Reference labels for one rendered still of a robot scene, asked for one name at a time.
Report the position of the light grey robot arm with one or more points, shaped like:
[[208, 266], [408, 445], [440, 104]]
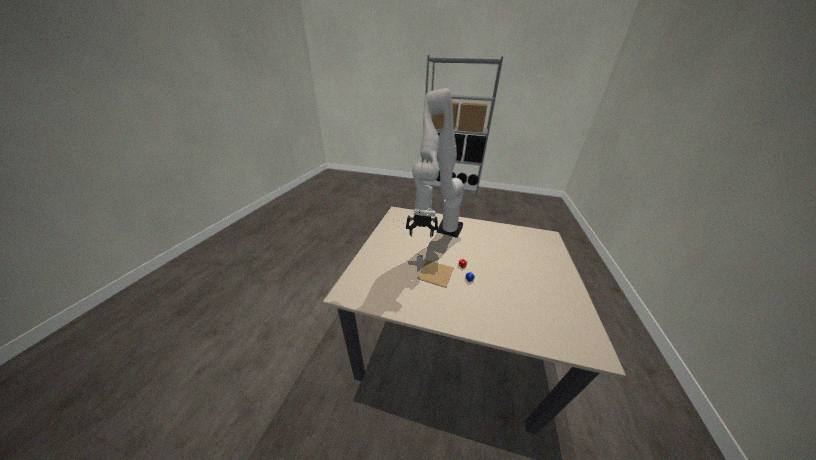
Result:
[[438, 102]]

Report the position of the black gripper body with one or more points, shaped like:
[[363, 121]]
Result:
[[422, 219]]

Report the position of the tan mat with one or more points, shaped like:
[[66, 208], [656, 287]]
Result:
[[435, 273]]

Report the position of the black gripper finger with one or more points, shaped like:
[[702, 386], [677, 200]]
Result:
[[435, 220], [411, 227]]

